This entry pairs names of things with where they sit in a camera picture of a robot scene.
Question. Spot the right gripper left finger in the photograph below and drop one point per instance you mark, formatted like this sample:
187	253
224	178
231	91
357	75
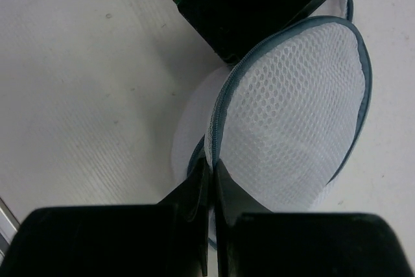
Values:
164	239

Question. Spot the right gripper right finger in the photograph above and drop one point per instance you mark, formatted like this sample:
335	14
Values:
253	241

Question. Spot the white mesh laundry bag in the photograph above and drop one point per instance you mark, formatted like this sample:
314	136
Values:
286	118

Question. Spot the aluminium mounting rail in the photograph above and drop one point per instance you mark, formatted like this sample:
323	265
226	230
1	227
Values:
8	226

